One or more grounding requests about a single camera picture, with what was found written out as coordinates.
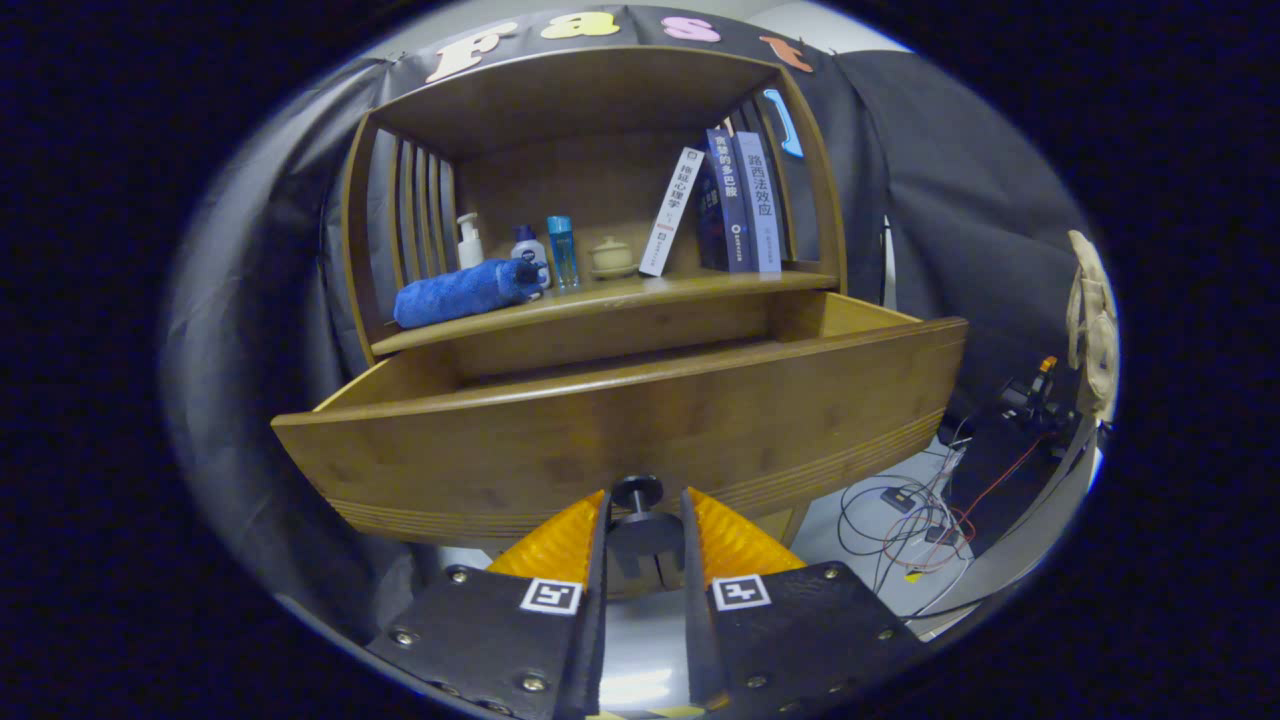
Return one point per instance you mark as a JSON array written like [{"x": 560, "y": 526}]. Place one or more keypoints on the beige lidded teacup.
[{"x": 611, "y": 258}]

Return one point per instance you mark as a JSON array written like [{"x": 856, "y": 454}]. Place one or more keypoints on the black drawer knob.
[{"x": 637, "y": 490}]

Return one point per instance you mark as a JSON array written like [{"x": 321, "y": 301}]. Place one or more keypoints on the black orange device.
[{"x": 1040, "y": 385}]

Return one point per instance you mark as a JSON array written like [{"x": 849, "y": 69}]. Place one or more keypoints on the white blue-capped lotion bottle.
[{"x": 528, "y": 250}]

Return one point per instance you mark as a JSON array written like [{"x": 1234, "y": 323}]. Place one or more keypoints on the beige hanging cloth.
[{"x": 1092, "y": 300}]

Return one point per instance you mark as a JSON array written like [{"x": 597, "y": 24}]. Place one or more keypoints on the wooden countertop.
[{"x": 640, "y": 293}]

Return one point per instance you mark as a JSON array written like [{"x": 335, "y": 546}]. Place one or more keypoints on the wooden cabinet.
[{"x": 600, "y": 170}]

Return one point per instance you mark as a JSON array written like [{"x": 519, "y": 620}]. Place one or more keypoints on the white book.
[{"x": 672, "y": 210}]

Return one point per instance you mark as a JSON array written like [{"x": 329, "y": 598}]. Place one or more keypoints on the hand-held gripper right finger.
[{"x": 697, "y": 630}]

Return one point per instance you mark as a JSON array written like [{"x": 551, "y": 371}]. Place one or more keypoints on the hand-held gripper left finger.
[{"x": 596, "y": 620}]

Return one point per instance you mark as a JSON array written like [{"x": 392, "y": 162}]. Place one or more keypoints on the pale blue book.
[{"x": 763, "y": 210}]

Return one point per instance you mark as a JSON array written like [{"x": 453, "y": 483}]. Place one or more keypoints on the wooden drawer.
[{"x": 600, "y": 440}]

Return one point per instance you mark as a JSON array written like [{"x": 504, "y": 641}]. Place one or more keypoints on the dark blue book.
[{"x": 730, "y": 200}]

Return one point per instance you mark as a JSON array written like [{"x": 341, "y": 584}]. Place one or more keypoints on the white pump bottle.
[{"x": 469, "y": 248}]

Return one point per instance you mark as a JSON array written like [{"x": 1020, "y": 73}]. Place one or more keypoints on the small black power adapter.
[{"x": 900, "y": 497}]

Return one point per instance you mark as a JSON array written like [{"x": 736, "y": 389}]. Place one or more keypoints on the clear blue bottle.
[{"x": 563, "y": 255}]

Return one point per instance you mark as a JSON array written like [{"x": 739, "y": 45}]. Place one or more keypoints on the blue folded towel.
[{"x": 460, "y": 293}]

